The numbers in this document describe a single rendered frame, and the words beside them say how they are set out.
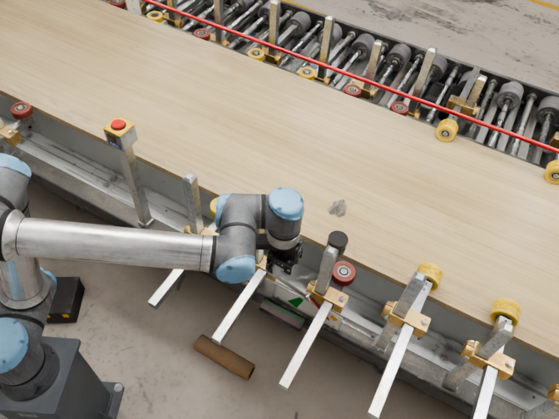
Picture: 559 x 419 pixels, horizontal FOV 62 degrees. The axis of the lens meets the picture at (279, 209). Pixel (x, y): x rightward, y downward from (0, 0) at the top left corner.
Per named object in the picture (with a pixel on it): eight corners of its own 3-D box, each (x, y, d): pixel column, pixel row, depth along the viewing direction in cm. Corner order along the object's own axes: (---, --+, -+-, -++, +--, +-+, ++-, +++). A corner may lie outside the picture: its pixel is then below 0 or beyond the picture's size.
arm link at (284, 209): (265, 183, 118) (304, 184, 118) (264, 213, 128) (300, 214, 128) (265, 212, 112) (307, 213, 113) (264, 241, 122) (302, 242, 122)
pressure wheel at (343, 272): (344, 301, 160) (350, 284, 151) (324, 290, 162) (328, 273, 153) (353, 283, 164) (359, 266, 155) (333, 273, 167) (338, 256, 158)
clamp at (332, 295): (340, 314, 154) (343, 308, 150) (304, 295, 158) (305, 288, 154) (347, 301, 157) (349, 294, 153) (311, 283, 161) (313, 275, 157)
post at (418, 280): (383, 352, 160) (424, 284, 122) (373, 347, 161) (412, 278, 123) (386, 344, 162) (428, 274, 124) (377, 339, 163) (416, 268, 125)
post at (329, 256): (315, 326, 172) (334, 257, 134) (306, 322, 173) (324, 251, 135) (319, 318, 174) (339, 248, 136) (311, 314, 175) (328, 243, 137)
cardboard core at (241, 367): (246, 377, 213) (192, 345, 221) (246, 382, 219) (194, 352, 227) (255, 362, 218) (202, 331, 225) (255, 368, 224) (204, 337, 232)
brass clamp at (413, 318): (420, 340, 140) (426, 333, 136) (378, 319, 143) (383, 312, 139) (427, 323, 143) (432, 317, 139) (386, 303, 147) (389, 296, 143)
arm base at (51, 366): (47, 402, 153) (37, 393, 145) (-10, 398, 153) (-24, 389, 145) (67, 347, 165) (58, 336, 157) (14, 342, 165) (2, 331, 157)
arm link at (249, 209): (213, 221, 111) (265, 222, 112) (216, 184, 118) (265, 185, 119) (215, 243, 118) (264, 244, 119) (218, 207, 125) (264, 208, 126)
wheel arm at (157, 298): (157, 311, 154) (155, 305, 150) (149, 306, 155) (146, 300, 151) (229, 220, 178) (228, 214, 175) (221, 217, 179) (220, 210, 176)
